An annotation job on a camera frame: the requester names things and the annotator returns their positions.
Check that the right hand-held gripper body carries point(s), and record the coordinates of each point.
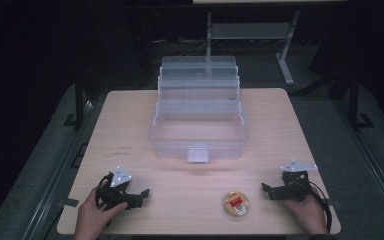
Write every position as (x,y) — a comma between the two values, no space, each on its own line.
(296,186)

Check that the round tin with red label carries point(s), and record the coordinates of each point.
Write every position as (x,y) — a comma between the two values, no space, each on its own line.
(236,204)

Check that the black metal stand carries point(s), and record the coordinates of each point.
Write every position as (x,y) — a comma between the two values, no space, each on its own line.
(78,100)
(355,100)

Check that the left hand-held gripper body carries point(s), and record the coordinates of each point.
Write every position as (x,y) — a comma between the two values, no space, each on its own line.
(115,193)

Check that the grey metal stand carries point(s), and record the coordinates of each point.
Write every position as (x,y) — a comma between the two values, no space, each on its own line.
(251,31)

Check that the person's left hand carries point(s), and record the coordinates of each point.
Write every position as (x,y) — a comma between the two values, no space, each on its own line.
(91,216)

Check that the person's right hand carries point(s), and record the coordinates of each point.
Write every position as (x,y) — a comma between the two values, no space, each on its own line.
(308,213)

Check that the clear plastic storage box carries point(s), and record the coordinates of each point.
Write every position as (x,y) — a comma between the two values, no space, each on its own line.
(198,133)

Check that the dark tape strip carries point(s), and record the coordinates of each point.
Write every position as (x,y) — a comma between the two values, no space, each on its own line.
(70,202)

